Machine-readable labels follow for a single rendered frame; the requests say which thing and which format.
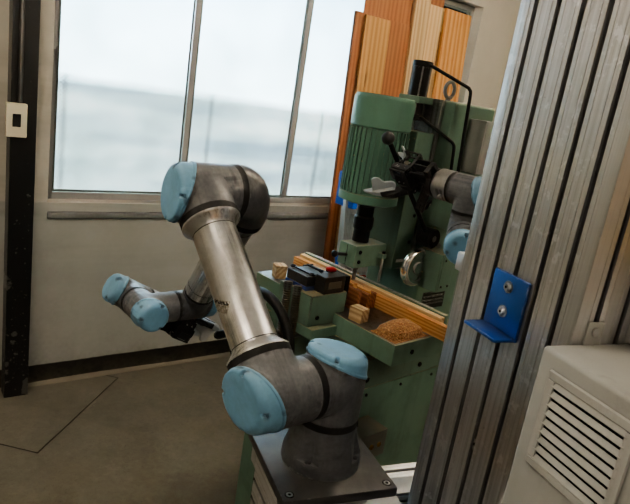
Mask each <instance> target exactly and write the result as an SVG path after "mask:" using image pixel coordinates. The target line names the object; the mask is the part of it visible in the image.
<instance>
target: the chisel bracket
mask: <svg viewBox="0 0 630 504"><path fill-rule="evenodd" d="M386 246H387V244H386V243H383V242H380V241H378V240H375V239H372V238H369V242H368V243H360V242H356V241H353V240H352V239H351V240H341V242H340V247H339V252H345V253H347V256H339V255H338V259H337V262H339V263H341V264H344V265H346V266H348V267H350V268H352V269H355V270H358V268H361V267H370V266H379V265H380V261H381V258H378V257H377V256H378V253H380V252H382V251H386Z"/></svg>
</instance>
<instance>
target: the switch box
mask: <svg viewBox="0 0 630 504"><path fill-rule="evenodd" d="M493 126H494V122H490V121H484V120H478V119H471V120H470V124H469V129H468V134H467V138H466V143H465V148H464V152H463V157H462V161H461V167H460V171H464V172H468V173H472V174H483V169H484V165H485V161H486V157H487V151H488V148H489V143H490V139H491V135H492V130H493Z"/></svg>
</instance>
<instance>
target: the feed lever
mask: <svg viewBox="0 0 630 504"><path fill-rule="evenodd" d="M394 141H395V135H394V134H393V133H392V132H390V131H387V132H385V133H383V135H382V142H383V143H384V144H386V145H388V146H389V149H390V151H391V153H392V156H393V158H394V161H395V162H399V161H400V159H399V157H398V154H397V152H396V149H395V146H394V144H393V142H394ZM408 196H409V198H410V200H411V203H412V205H413V208H414V210H415V213H416V215H417V218H418V220H419V223H420V225H421V227H420V228H419V229H418V230H417V233H416V237H415V238H416V242H417V244H419V245H422V246H425V247H428V248H430V249H432V248H434V247H437V248H440V247H441V244H440V243H439V240H440V232H439V230H437V229H434V228H431V227H428V226H426V225H425V222H424V220H423V217H422V215H421V212H420V211H419V210H417V209H416V208H415V206H416V199H415V197H414V194H410V195H408Z"/></svg>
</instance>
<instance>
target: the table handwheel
mask: <svg viewBox="0 0 630 504"><path fill-rule="evenodd" d="M259 288H260V290H261V293H262V296H263V298H264V300H265V301H266V302H268V303H269V305H270V306H271V307H272V308H273V310H274V312H275V313H276V315H277V318H278V320H279V323H280V326H281V330H282V334H283V339H285V340H287V341H289V343H290V345H291V348H292V351H293V353H294V338H296V337H300V336H302V335H300V334H299V333H297V332H296V331H295V335H293V330H292V325H291V322H290V319H289V316H288V314H287V312H286V310H285V308H284V306H283V304H282V303H281V301H280V300H279V299H278V298H277V297H276V296H275V295H274V294H273V293H272V292H271V291H269V290H268V289H266V288H263V287H259ZM294 336H295V337H294Z"/></svg>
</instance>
